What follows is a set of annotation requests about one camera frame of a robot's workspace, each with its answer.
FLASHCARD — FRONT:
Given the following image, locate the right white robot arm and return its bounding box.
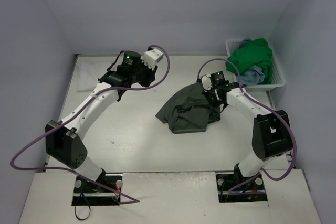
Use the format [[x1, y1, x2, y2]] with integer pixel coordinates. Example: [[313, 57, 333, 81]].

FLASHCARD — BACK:
[[197, 71, 293, 188]]

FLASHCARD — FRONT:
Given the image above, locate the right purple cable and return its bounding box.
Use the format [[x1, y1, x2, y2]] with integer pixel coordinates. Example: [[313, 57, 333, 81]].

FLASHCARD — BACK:
[[197, 58, 297, 196]]

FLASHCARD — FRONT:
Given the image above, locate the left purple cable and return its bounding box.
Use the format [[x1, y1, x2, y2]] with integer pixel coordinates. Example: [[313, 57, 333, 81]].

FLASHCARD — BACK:
[[10, 44, 171, 206]]

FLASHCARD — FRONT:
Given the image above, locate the blue t shirt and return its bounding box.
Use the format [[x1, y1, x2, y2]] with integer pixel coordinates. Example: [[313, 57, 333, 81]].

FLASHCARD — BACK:
[[232, 38, 269, 86]]

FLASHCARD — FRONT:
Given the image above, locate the black thin looped cable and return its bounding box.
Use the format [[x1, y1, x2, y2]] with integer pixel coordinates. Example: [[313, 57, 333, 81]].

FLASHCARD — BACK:
[[75, 192, 92, 221]]

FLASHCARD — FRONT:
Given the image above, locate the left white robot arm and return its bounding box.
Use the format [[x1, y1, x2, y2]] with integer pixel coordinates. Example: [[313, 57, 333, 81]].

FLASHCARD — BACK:
[[45, 48, 163, 193]]

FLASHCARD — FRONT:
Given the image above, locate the purple cable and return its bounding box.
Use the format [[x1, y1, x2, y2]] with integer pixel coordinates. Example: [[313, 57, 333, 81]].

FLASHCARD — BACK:
[[10, 44, 171, 206], [197, 58, 297, 196]]

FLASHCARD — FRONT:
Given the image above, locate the white laundry basket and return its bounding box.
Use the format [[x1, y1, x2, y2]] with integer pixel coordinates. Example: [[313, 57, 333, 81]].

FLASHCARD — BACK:
[[225, 39, 285, 92]]

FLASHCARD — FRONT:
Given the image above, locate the grey green t shirt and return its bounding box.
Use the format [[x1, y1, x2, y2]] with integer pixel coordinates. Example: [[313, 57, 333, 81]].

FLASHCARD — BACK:
[[155, 82, 221, 134]]

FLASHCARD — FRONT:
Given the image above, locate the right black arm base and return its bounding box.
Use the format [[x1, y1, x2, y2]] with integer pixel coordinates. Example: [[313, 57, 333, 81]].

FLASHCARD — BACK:
[[215, 165, 268, 204]]

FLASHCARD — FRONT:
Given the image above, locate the white t shirt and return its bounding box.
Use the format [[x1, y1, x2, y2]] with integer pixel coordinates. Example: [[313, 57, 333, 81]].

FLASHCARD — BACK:
[[77, 61, 112, 92]]

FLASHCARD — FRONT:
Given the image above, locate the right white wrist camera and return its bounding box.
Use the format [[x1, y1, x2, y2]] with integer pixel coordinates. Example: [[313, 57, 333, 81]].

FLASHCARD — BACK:
[[197, 74, 213, 90]]

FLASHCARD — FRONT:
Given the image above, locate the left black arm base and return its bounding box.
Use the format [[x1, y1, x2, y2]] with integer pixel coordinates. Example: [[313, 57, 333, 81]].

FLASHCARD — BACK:
[[71, 174, 122, 206]]

